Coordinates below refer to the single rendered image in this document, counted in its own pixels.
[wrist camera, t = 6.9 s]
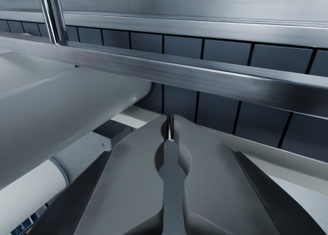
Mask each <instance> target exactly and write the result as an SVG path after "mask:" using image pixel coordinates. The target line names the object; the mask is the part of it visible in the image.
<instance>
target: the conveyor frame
mask: <svg viewBox="0 0 328 235"><path fill-rule="evenodd" d="M63 16H64V20H65V25H72V26H83V27H94V28H104V29H115V30H126V31H137V32H148V33H159V34H170V35H180V36H191V37H202V38H213V39H228V40H239V41H250V42H261V43H272V44H282V45H293V46H304V47H315V48H326V49H328V21H309V20H275V19H251V18H228V17H205V16H181V15H158V14H135V13H112V12H88V11H65V10H63ZM0 19H2V20H18V21H28V22H39V23H45V21H44V18H43V14H42V10H41V9H18V8H0ZM196 118H197V117H196ZM196 122H197V119H196ZM196 122H195V124H196ZM196 125H198V124H196ZM198 126H200V127H204V128H207V129H210V130H213V131H217V132H220V133H224V134H227V135H230V136H234V137H238V138H241V139H244V140H248V141H251V142H255V143H258V144H261V145H264V146H268V147H271V148H274V149H278V150H281V151H284V152H288V153H291V154H295V155H298V156H301V157H305V158H309V159H312V160H315V161H318V162H322V163H325V164H328V162H325V161H321V160H318V159H314V158H311V157H307V156H304V155H301V154H297V153H294V152H290V151H287V150H283V149H281V148H280V145H281V143H282V140H280V142H279V145H278V147H273V146H270V145H266V144H263V143H260V142H256V141H253V140H250V139H246V138H243V137H239V136H236V135H235V130H236V128H235V127H234V131H233V134H229V133H225V132H222V131H218V130H215V129H212V128H208V127H205V126H201V125H198Z"/></svg>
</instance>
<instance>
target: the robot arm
mask: <svg viewBox="0 0 328 235"><path fill-rule="evenodd" d="M169 127H170V136H171V139H173V140H174V142H175V143H176V144H177V145H178V147H179V152H178V164H179V165H180V167H181V168H182V169H183V170H184V172H185V174H186V176H187V177H186V179H185V181H184V196H183V216H184V227H185V232H186V234H187V235H327V234H326V233H325V232H324V231H323V229H322V228H321V227H320V226H319V225H318V223H317V222H316V221H315V220H314V219H313V218H312V217H311V215H310V214H309V213H308V212H307V211H306V210H305V209H304V208H303V207H302V206H301V205H300V204H299V203H298V202H297V201H296V200H295V199H294V198H293V197H292V196H290V195H289V194H288V193H287V192H286V191H285V190H284V189H283V188H281V187H280V186H279V185H278V184H277V183H276V182H275V181H274V180H272V179H271V178H270V177H269V176H268V175H267V174H266V173H264V172H263V171H262V170H261V169H260V168H259V167H258V166H256V165H255V164H254V163H253V162H252V161H251V160H250V159H249V158H247V157H246V156H245V155H244V154H243V153H242V152H241V151H236V152H234V151H233V150H232V149H231V148H229V147H228V146H227V145H226V144H225V143H224V142H223V141H221V140H220V139H219V138H217V137H216V136H215V135H213V134H212V133H210V132H209V131H207V130H205V129H204V128H202V127H200V126H198V125H196V124H195V123H193V122H191V121H189V120H188V119H186V118H184V117H182V116H180V115H176V114H173V115H171V116H167V115H165V114H162V115H160V116H158V117H156V118H155V119H153V120H151V121H150V122H148V123H147V124H145V125H143V126H142V127H140V128H138V129H137V130H135V131H133V132H132V133H130V134H128V135H127V136H125V137H124V138H123V139H122V140H121V141H119V142H118V143H117V144H116V145H115V146H114V147H113V148H112V149H111V150H110V151H103V152H102V153H101V154H100V155H99V156H98V157H97V158H96V159H95V160H94V161H93V162H92V163H91V164H90V165H89V166H88V167H87V168H86V169H85V170H84V171H83V172H82V173H81V174H80V175H79V176H78V177H77V178H76V179H75V180H74V181H73V182H72V183H71V184H70V185H69V186H68V187H67V188H66V189H65V190H64V191H63V192H62V193H61V194H60V195H59V196H58V197H57V198H56V199H55V200H54V201H53V202H52V203H51V204H50V205H49V206H48V207H47V209H46V210H45V211H44V212H43V213H42V215H41V216H40V217H39V219H38V220H37V221H36V222H35V224H34V225H33V227H32V228H31V229H30V231H29V232H28V234H27V235H162V233H163V225H164V181H163V179H162V178H161V176H160V175H159V173H158V171H159V170H160V168H161V167H162V166H163V164H164V143H165V142H166V140H167V139H169Z"/></svg>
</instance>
